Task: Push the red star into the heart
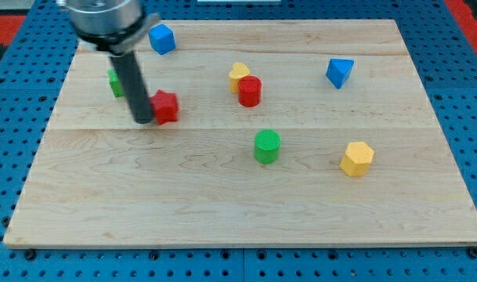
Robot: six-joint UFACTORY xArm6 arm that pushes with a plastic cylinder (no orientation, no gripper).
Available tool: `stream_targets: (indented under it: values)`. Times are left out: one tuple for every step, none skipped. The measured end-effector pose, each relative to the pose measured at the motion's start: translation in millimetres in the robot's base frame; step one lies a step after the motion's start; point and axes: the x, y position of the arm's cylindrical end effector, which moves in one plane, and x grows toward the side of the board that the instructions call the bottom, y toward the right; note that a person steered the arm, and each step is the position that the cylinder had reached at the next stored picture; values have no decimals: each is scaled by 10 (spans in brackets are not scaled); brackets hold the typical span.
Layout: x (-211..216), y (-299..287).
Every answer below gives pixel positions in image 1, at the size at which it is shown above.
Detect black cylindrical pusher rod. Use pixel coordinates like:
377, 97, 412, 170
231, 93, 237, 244
110, 52, 154, 124

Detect red star block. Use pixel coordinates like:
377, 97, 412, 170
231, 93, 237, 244
150, 89, 179, 125

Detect yellow heart block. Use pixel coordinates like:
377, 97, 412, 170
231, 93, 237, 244
229, 62, 250, 93

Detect blue cube block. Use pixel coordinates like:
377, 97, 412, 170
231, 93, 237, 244
148, 23, 176, 55

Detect red cylinder block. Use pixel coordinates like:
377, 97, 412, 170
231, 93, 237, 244
238, 75, 262, 107

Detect green cylinder block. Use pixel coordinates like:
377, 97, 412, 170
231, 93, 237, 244
254, 129, 281, 165

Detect wooden board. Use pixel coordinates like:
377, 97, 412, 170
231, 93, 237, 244
3, 20, 477, 249

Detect blue triangular prism block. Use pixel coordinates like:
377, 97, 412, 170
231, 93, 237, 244
326, 58, 355, 89

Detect yellow hexagon block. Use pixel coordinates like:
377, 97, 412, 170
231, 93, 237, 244
339, 142, 375, 177

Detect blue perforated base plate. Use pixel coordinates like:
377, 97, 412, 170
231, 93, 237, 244
0, 1, 477, 281

